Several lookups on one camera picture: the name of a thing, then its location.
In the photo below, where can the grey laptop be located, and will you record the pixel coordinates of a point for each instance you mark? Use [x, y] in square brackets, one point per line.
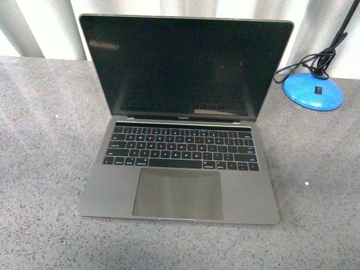
[182, 150]

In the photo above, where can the white curtain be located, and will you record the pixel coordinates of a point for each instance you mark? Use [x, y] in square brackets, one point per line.
[181, 39]

